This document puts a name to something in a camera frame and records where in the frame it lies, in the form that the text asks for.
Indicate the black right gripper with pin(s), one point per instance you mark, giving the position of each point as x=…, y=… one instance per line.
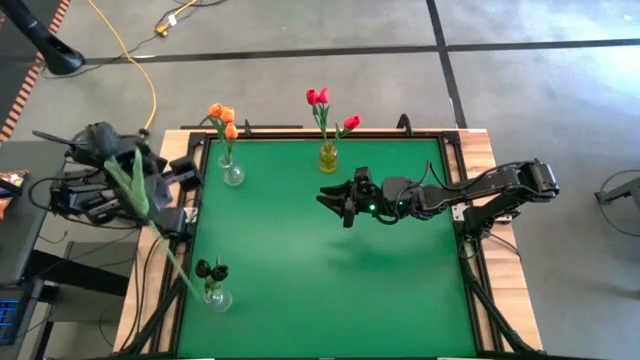
x=367, y=197

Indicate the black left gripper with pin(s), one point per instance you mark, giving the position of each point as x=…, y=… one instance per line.
x=100, y=142

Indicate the red artificial tulip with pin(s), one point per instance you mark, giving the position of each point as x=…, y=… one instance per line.
x=324, y=95
x=352, y=122
x=312, y=96

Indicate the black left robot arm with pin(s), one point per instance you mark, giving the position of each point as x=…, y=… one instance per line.
x=85, y=202

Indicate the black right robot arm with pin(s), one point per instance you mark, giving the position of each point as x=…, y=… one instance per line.
x=500, y=175

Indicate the yellow glass vase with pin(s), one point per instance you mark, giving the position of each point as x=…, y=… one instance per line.
x=328, y=160

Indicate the tall ribbed clear glass vase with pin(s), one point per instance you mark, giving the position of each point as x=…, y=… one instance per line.
x=232, y=175

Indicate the small round clear glass vase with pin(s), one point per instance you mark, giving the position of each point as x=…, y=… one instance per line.
x=218, y=302

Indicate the colourful snack bag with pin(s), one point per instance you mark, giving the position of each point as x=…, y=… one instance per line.
x=12, y=178

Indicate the green table mat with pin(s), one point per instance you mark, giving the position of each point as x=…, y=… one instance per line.
x=325, y=300

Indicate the black floor mat striped edge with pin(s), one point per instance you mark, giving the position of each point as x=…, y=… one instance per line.
x=12, y=85

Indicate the grey desk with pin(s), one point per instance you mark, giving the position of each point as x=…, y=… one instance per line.
x=25, y=240

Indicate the black desk base bar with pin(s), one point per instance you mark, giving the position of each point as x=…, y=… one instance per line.
x=75, y=272

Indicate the backlit keyboard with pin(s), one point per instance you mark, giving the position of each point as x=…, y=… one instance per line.
x=7, y=320

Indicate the black stand leg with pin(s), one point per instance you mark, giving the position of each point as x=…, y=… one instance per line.
x=617, y=192

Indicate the black floor stand post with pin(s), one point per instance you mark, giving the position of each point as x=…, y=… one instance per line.
x=55, y=55

